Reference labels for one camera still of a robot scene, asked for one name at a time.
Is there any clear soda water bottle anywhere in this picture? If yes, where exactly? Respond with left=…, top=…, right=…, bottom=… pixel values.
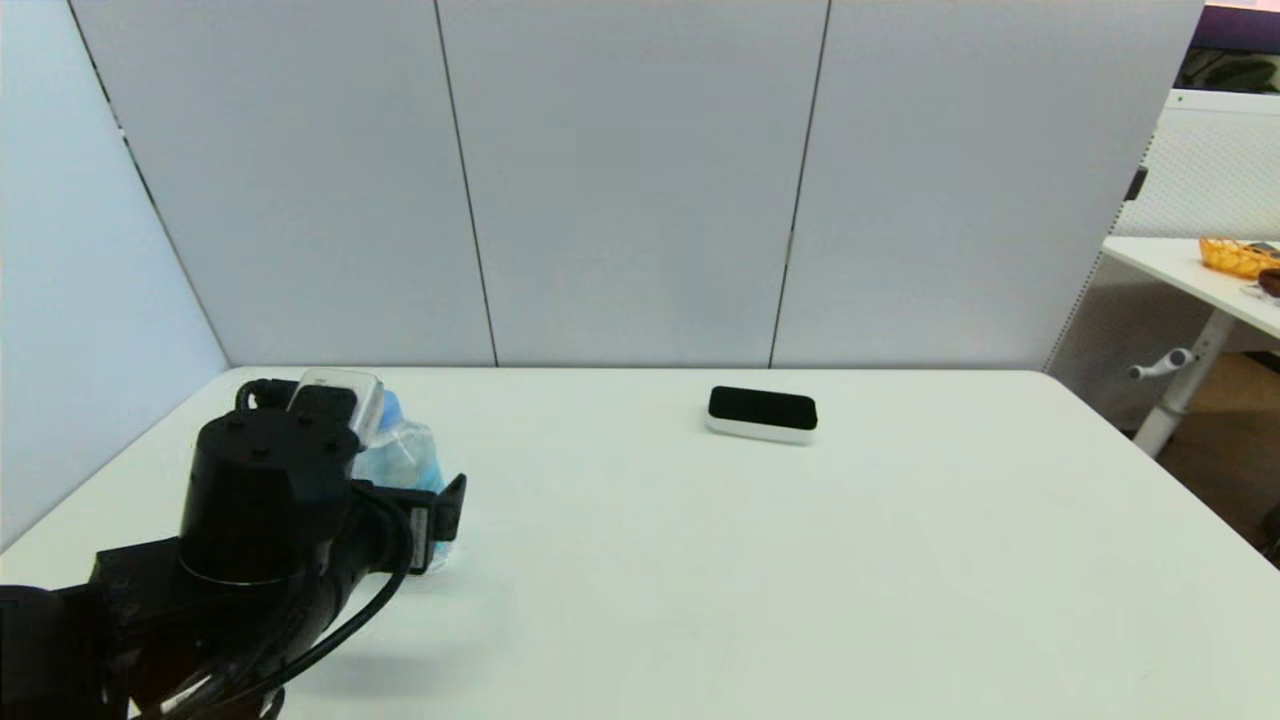
left=352, top=390, right=461, bottom=574

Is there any black and white eraser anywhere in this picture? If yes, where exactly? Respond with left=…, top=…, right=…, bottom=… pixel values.
left=705, top=386, right=819, bottom=446

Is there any white side desk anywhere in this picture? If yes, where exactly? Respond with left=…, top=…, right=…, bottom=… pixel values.
left=1101, top=237, right=1280, bottom=458

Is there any white perforated partition panel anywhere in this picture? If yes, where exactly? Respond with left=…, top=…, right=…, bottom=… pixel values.
left=1043, top=90, right=1280, bottom=426

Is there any dark green plant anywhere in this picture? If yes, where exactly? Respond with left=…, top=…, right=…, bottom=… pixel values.
left=1178, top=55, right=1280, bottom=96

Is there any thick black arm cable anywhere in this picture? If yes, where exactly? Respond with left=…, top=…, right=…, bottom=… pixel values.
left=130, top=485, right=417, bottom=720

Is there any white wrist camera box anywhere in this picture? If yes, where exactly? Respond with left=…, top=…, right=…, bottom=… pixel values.
left=288, top=369, right=387, bottom=448

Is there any thin black camera cable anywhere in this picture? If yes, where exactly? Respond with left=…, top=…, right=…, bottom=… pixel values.
left=236, top=378, right=303, bottom=412

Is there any grey desk crank handle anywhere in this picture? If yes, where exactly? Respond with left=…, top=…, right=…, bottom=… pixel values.
left=1129, top=349, right=1198, bottom=382

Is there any orange wire basket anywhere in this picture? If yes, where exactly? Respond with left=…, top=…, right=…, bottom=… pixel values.
left=1198, top=238, right=1280, bottom=281

